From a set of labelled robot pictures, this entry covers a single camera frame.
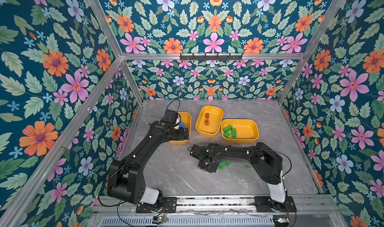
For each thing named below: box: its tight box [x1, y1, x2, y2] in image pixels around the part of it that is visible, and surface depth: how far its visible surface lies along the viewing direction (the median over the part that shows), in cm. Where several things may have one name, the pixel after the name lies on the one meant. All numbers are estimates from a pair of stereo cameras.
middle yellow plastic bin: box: [195, 105, 224, 138], surface depth 108 cm
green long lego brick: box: [231, 128, 237, 138], surface depth 101 cm
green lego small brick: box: [218, 162, 231, 170], surface depth 86 cm
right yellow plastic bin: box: [221, 119, 260, 143], surface depth 103 cm
